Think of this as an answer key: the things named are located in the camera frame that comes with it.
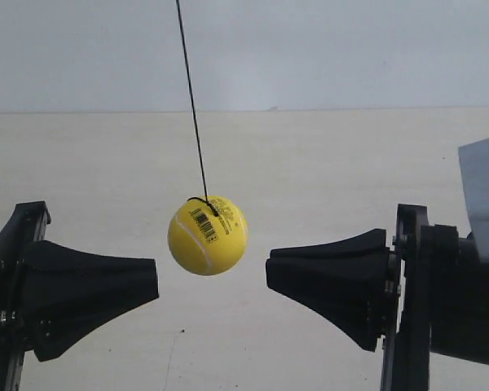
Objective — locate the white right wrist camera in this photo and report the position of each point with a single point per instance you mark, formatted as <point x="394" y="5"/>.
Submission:
<point x="474" y="169"/>

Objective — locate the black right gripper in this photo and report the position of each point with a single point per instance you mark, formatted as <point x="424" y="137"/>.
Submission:
<point x="443" y="307"/>

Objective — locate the yellow tennis ball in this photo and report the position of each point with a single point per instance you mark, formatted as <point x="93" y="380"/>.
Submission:
<point x="208" y="238"/>

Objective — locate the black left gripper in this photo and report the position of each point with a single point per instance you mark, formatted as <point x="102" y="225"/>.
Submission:
<point x="71" y="294"/>

